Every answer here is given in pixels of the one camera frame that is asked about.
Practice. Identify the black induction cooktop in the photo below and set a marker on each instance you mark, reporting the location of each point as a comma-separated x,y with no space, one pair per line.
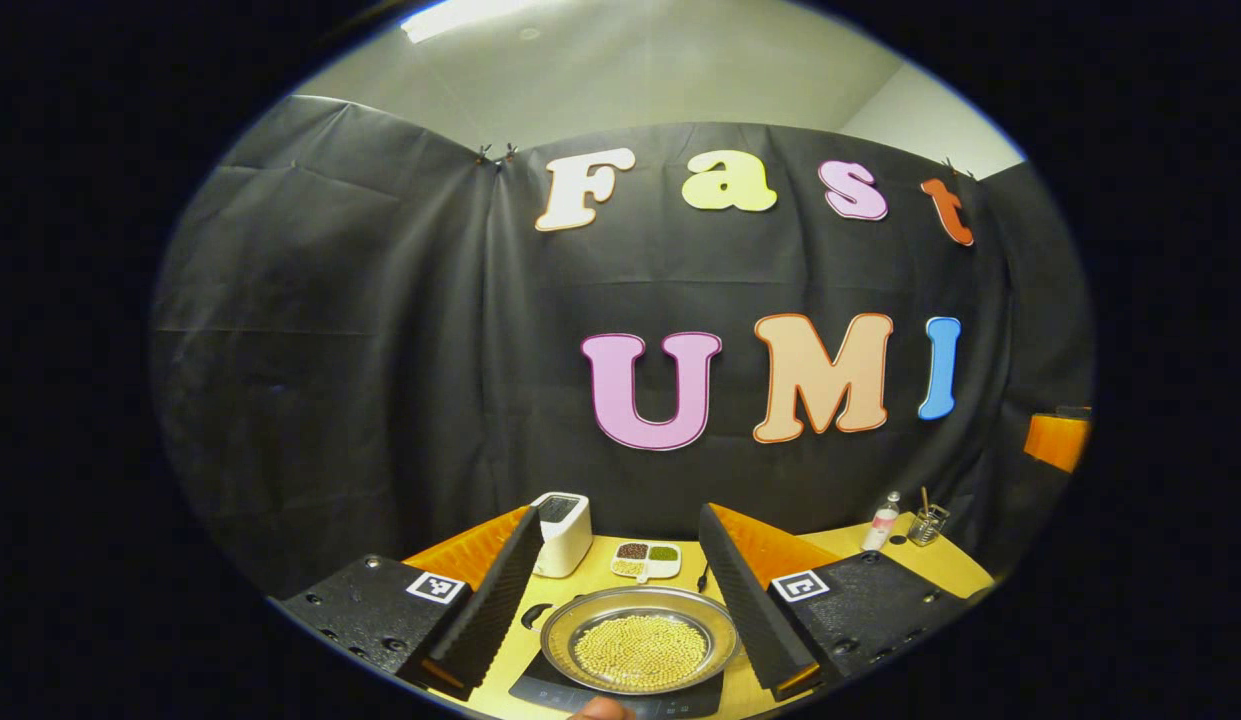
540,690

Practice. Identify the white divided dish of beans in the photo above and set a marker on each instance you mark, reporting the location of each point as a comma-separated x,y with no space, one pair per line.
645,565

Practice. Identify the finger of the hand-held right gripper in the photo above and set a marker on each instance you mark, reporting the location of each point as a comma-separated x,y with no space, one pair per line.
1058,440

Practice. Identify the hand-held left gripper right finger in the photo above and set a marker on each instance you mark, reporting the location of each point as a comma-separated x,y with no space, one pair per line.
745,610

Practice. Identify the black backdrop cloth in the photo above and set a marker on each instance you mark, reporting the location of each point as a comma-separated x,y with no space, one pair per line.
330,350

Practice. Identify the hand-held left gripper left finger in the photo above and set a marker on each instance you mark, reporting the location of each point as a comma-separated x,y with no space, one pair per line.
500,600

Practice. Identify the clear bottle with pink label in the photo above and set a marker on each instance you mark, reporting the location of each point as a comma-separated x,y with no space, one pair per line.
880,530

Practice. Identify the white toaster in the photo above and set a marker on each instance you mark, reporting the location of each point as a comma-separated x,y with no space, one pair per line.
560,540

